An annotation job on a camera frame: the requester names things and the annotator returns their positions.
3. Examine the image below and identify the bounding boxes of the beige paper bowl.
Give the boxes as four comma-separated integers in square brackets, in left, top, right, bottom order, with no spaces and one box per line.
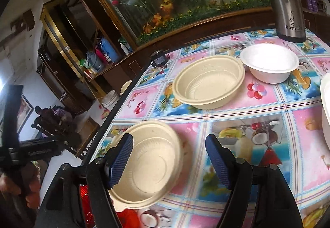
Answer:
[172,55,246,110]
[108,120,184,212]

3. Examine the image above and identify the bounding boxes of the large red plastic plate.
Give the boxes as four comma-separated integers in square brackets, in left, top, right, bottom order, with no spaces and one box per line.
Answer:
[79,184,141,227]

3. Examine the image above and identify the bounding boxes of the white foam bowl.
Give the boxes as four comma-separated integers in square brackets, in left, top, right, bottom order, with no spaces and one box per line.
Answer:
[239,43,299,84]
[321,73,330,148]

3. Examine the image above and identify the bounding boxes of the stacked bowls on side stool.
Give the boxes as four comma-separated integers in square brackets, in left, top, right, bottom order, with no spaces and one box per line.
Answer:
[120,80,132,95]

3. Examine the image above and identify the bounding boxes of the person's left hand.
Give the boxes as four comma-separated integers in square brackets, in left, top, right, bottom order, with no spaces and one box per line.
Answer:
[1,162,41,210]

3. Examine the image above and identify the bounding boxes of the dark wooden chair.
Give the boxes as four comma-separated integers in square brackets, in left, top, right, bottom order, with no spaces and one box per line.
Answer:
[31,116,101,160]

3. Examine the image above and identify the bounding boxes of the white plastic bucket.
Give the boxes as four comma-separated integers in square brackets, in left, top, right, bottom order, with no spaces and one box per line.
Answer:
[101,90,120,111]

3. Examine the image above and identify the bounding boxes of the seated person in background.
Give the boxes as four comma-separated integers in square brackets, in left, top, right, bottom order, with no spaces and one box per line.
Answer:
[34,106,74,135]

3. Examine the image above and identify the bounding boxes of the colourful patterned tablecloth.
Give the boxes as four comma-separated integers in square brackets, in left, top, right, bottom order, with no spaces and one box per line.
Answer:
[93,29,329,227]

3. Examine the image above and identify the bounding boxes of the grey blue water jug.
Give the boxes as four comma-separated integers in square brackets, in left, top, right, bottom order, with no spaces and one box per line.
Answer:
[87,51,104,72]

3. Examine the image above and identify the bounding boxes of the red thermos flask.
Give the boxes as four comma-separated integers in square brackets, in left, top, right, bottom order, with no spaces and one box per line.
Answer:
[96,48,108,66]

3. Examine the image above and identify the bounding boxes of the blue thermos flask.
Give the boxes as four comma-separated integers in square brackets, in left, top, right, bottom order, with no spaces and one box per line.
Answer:
[101,38,120,63]

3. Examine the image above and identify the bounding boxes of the small black jar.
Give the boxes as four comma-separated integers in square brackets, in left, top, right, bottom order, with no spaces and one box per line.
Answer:
[151,50,168,67]

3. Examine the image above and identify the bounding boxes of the white spray bottle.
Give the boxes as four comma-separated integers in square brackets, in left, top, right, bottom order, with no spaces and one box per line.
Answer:
[120,43,129,55]

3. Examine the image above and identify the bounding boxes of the stainless steel thermos jug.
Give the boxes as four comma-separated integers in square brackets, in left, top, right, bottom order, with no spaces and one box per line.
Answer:
[270,0,306,43]

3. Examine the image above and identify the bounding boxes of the purple bottles on shelf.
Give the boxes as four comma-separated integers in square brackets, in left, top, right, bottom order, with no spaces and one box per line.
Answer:
[306,0,318,13]

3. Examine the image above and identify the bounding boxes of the framed wall painting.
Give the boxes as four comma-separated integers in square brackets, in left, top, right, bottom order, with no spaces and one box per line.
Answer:
[17,94,34,134]

